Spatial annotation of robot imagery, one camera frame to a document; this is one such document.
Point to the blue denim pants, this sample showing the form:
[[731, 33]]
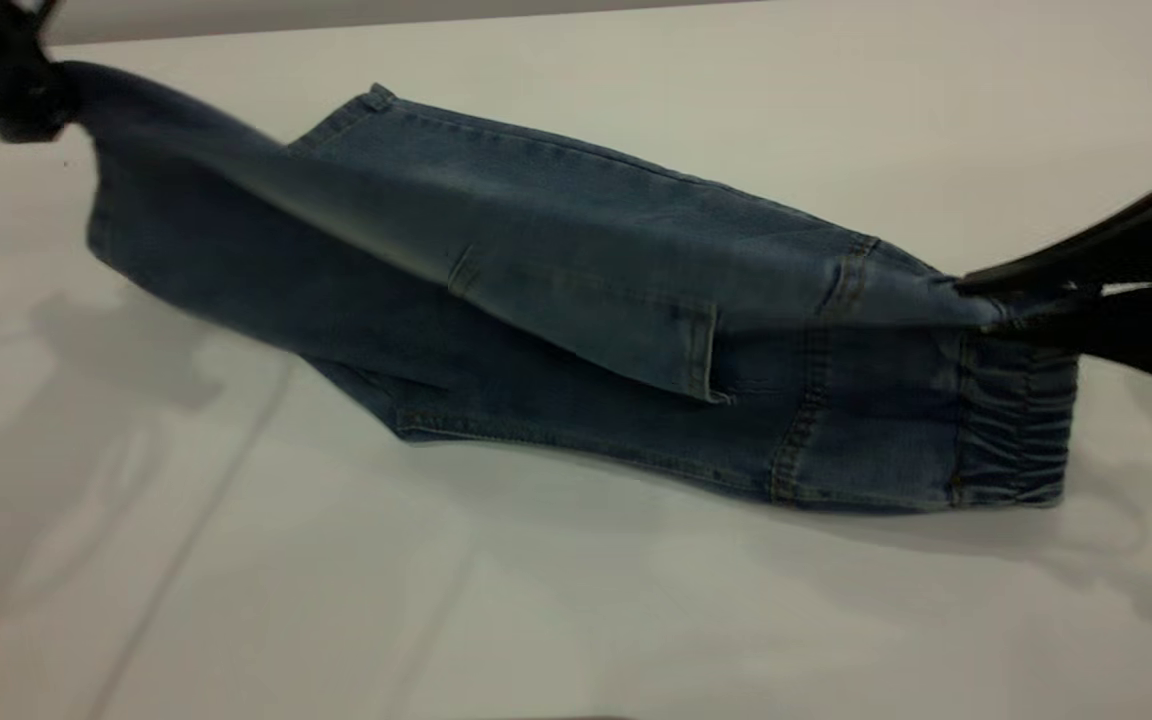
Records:
[[586, 250]]

